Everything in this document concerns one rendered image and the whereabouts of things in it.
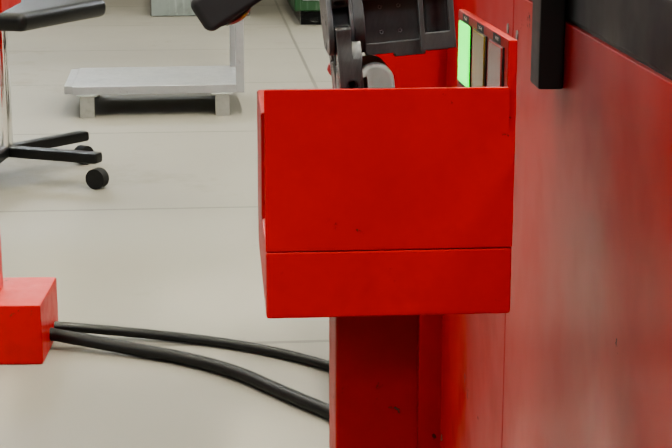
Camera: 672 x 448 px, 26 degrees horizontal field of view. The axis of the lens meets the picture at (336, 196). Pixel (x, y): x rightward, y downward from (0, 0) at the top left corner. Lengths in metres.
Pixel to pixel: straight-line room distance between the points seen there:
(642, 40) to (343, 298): 0.25
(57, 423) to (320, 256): 1.70
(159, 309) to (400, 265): 2.28
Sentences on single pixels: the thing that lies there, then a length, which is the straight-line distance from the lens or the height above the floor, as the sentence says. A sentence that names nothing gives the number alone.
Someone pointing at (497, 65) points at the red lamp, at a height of 0.82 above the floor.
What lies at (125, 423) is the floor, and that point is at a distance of 2.58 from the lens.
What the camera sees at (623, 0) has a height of 0.86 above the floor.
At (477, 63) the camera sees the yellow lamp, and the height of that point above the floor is 0.81.
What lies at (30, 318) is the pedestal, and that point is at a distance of 2.87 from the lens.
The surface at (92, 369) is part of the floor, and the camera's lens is 2.85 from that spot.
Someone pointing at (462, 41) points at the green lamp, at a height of 0.82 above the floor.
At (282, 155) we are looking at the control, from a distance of 0.92.
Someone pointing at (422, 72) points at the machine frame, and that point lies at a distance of 2.02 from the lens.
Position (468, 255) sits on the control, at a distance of 0.95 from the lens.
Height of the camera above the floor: 0.95
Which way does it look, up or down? 13 degrees down
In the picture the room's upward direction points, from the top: straight up
